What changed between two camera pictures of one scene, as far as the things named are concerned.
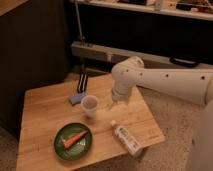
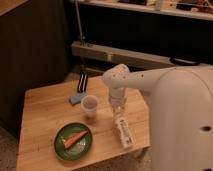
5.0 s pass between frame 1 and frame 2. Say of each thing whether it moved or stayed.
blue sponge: stayed
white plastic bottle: moved
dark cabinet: stayed
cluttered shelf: stayed
